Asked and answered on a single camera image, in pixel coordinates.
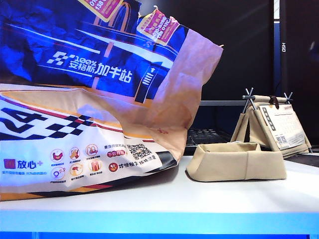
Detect black computer monitor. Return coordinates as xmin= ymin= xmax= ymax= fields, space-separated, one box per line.
xmin=139 ymin=0 xmax=274 ymax=107

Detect beige fabric calendar stand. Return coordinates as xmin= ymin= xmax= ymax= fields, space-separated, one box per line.
xmin=229 ymin=87 xmax=313 ymax=159

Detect black keyboard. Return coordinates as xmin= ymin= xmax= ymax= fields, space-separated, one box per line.
xmin=185 ymin=128 xmax=234 ymax=152

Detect brown leather strap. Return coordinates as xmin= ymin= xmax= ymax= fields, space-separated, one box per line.
xmin=269 ymin=96 xmax=280 ymax=110

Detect dark monitor with HSO label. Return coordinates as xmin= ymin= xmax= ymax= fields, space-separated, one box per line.
xmin=273 ymin=0 xmax=319 ymax=145

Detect beige fabric tray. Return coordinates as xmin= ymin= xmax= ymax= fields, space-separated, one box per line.
xmin=185 ymin=141 xmax=287 ymax=182

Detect printed brown paper bag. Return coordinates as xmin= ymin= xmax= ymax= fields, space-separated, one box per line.
xmin=0 ymin=0 xmax=224 ymax=202

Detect black mouse pad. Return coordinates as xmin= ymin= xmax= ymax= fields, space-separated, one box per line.
xmin=283 ymin=152 xmax=319 ymax=168

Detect desk calendar cards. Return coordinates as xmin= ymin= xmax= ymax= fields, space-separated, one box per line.
xmin=259 ymin=104 xmax=307 ymax=150

